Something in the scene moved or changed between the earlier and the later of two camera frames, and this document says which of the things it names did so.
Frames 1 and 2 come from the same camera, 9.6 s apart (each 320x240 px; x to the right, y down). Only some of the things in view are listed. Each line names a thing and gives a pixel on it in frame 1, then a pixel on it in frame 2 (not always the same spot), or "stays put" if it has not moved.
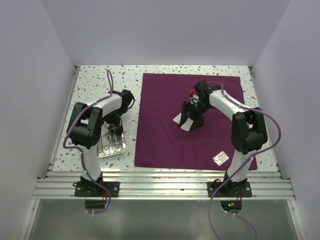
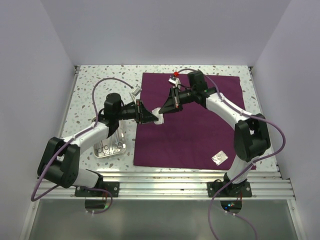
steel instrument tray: (112, 144) stays put
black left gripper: (113, 122) -> (142, 115)
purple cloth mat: (161, 142) stays put
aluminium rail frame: (56, 184) stays put
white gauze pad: (187, 125) -> (155, 112)
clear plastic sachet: (221, 158) stays put
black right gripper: (198, 121) -> (173, 102)
